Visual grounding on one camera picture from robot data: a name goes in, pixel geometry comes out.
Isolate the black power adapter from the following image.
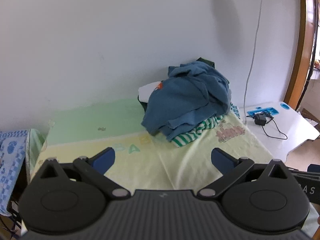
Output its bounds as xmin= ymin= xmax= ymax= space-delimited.
xmin=254 ymin=114 xmax=267 ymax=126

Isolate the blue patterned cloth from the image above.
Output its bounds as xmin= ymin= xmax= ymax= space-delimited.
xmin=230 ymin=102 xmax=242 ymax=119

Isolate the black adapter cable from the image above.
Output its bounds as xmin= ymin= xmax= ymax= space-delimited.
xmin=246 ymin=114 xmax=288 ymax=140

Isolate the green leaf print cloth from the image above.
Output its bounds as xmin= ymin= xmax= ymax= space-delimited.
xmin=25 ymin=129 xmax=49 ymax=178

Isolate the white wall cable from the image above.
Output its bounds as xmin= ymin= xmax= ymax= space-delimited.
xmin=244 ymin=0 xmax=263 ymax=125

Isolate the white folding table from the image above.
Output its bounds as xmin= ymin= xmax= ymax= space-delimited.
xmin=237 ymin=101 xmax=320 ymax=161

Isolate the blue checkered towel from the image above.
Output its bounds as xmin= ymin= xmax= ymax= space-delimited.
xmin=0 ymin=129 xmax=29 ymax=216

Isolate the printed pastel bed sheet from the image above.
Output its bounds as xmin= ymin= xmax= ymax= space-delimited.
xmin=29 ymin=97 xmax=275 ymax=191

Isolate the blue tray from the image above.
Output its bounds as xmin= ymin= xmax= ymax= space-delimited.
xmin=247 ymin=107 xmax=278 ymax=117

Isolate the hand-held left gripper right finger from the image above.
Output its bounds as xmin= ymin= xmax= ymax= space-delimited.
xmin=196 ymin=147 xmax=293 ymax=201

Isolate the wooden door frame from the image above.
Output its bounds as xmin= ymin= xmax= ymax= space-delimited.
xmin=284 ymin=0 xmax=318 ymax=110

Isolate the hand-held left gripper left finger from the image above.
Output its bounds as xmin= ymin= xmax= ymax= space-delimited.
xmin=37 ymin=147 xmax=131 ymax=201

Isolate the small brown cardboard box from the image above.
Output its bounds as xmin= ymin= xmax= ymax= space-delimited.
xmin=299 ymin=107 xmax=320 ymax=130

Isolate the green white striped garment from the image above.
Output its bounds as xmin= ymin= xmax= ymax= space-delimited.
xmin=171 ymin=115 xmax=225 ymax=148

